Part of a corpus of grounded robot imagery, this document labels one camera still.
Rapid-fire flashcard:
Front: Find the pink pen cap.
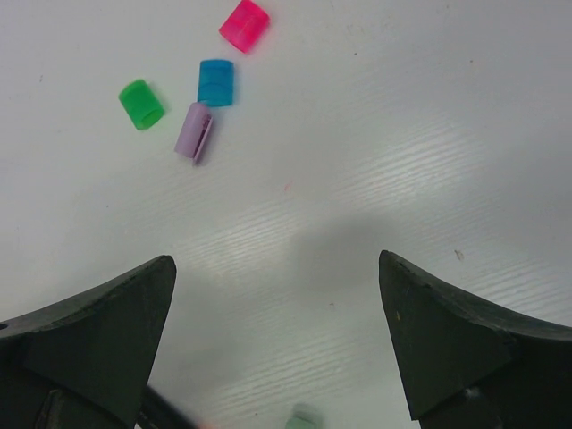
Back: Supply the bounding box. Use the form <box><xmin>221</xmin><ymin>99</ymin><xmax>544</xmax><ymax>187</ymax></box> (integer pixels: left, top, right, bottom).
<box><xmin>219</xmin><ymin>0</ymin><xmax>270</xmax><ymax>54</ymax></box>

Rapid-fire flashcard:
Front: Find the blue pen cap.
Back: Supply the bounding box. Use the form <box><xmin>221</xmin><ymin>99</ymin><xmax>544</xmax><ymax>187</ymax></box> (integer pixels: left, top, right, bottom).
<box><xmin>197</xmin><ymin>59</ymin><xmax>234</xmax><ymax>107</ymax></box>

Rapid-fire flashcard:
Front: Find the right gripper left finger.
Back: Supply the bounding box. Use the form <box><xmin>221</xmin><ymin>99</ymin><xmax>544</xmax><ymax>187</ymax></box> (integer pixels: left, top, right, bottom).
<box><xmin>1</xmin><ymin>256</ymin><xmax>176</xmax><ymax>428</ymax></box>

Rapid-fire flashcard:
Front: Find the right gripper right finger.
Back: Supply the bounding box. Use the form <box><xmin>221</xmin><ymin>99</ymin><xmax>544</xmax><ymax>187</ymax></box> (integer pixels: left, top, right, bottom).
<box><xmin>379</xmin><ymin>250</ymin><xmax>571</xmax><ymax>428</ymax></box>

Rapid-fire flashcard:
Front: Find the pastel purple pen cap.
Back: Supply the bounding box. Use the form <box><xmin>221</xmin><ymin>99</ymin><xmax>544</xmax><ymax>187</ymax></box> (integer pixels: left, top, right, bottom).
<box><xmin>174</xmin><ymin>102</ymin><xmax>214</xmax><ymax>164</ymax></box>

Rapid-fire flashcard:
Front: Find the green pen cap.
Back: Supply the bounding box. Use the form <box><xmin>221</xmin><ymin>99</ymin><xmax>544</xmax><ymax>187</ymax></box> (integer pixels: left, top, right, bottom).
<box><xmin>118</xmin><ymin>79</ymin><xmax>165</xmax><ymax>130</ymax></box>

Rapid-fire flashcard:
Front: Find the pastel green highlighter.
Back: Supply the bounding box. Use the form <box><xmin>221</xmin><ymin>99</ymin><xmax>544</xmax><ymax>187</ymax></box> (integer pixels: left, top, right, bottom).
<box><xmin>284</xmin><ymin>403</ymin><xmax>324</xmax><ymax>429</ymax></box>

